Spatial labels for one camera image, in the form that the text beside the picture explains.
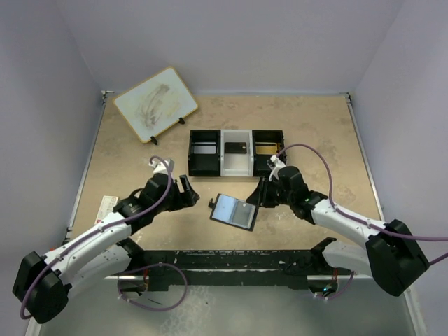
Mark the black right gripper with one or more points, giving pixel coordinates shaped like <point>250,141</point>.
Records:
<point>265,192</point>

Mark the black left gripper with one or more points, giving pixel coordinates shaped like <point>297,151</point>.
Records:
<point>181,195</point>

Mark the black and white tray organizer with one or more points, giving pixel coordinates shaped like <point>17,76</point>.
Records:
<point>231,165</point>

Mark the black leather card holder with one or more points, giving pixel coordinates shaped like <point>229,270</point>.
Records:
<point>232,211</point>

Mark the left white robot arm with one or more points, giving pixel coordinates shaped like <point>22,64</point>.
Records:
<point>44,283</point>

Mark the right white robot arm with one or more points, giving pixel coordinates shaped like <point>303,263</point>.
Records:
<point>387,252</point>

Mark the gold card in tray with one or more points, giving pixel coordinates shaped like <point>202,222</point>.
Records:
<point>265,148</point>

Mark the silver card in tray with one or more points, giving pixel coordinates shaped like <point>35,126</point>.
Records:
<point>204,150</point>

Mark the black card in tray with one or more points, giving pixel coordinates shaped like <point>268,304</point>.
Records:
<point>234,147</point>

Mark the small green white box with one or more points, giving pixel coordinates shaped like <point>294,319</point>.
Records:
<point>106,206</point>

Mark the yellow-framed whiteboard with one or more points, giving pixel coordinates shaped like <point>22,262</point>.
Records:
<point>156,104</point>

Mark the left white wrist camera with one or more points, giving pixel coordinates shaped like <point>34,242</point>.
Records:
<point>165,166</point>

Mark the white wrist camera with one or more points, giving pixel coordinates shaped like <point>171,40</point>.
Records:
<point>275,163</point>
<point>165,166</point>

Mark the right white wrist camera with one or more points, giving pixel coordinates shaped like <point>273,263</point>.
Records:
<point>275,163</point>

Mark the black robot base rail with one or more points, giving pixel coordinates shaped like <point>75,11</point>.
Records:
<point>285,268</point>

